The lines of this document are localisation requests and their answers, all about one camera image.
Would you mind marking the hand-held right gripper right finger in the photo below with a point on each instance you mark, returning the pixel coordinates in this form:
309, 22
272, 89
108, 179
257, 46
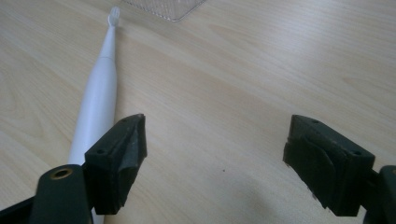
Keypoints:
327, 165

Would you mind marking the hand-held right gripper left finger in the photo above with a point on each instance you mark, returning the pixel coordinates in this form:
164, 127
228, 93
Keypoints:
116, 165

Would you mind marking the white electric toothbrush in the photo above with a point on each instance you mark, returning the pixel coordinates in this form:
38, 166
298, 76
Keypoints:
98, 102

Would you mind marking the clear textured plastic tray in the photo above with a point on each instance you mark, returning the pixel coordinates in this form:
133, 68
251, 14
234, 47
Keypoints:
165, 8

